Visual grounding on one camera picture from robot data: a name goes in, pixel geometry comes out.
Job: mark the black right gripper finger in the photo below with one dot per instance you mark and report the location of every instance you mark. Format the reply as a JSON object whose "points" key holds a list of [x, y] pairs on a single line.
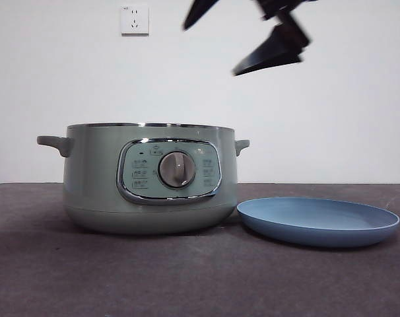
{"points": [[279, 49], [195, 13]]}

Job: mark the white wall power socket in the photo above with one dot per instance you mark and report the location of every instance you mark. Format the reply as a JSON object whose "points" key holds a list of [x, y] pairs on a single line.
{"points": [[135, 20]]}

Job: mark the pale green electric steamer pot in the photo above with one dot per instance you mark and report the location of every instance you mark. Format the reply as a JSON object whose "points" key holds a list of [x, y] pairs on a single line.
{"points": [[87, 171]]}

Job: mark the blue round plate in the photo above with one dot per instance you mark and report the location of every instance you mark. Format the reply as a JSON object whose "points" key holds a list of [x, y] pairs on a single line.
{"points": [[319, 231]]}

